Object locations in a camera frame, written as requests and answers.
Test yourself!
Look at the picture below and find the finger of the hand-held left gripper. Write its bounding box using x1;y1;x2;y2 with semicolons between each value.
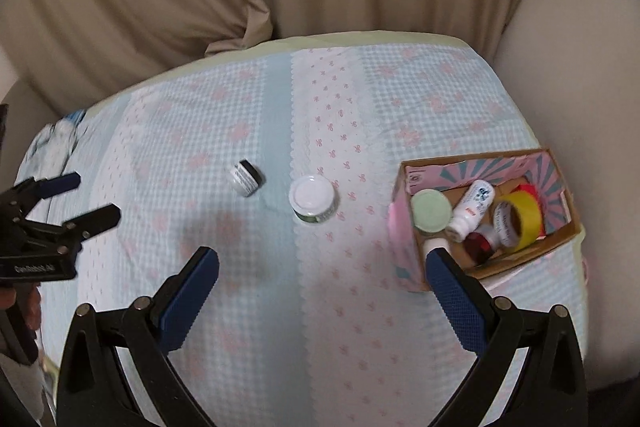
61;203;123;242
7;172;82;210

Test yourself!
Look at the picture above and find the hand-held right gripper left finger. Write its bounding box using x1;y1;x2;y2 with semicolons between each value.
56;247;221;427

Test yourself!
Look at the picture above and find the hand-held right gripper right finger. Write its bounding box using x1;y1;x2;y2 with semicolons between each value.
425;247;588;427

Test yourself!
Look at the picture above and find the white earbuds case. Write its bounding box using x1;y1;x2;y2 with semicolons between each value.
422;235;452;261

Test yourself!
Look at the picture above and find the red round lid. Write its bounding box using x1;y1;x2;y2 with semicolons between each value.
462;227;501;266

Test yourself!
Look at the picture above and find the pink cardboard box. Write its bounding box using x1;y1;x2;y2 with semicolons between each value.
388;148;584;293

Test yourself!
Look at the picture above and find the pale green round lid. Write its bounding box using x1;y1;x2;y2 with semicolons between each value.
411;189;453;237

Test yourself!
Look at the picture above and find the white pill bottle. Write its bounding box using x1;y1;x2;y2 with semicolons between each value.
446;180;496;242

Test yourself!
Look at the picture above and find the yellow tape roll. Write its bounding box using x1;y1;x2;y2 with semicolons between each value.
492;192;544;254

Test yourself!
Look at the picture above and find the small black lid jar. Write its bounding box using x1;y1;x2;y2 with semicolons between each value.
230;160;264;197

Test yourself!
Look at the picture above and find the white lid jar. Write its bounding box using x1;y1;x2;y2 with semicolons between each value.
288;175;337;224

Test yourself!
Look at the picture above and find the person's left hand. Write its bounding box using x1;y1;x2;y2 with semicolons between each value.
0;284;45;335

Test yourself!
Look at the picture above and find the crumpled light blue blanket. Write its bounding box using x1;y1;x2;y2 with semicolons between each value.
27;109;90;188

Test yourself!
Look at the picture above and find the blue pink printed bed sheet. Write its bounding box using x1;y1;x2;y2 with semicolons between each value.
30;43;590;427

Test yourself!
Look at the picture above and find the pale green mattress cover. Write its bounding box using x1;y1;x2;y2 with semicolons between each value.
92;29;545;145

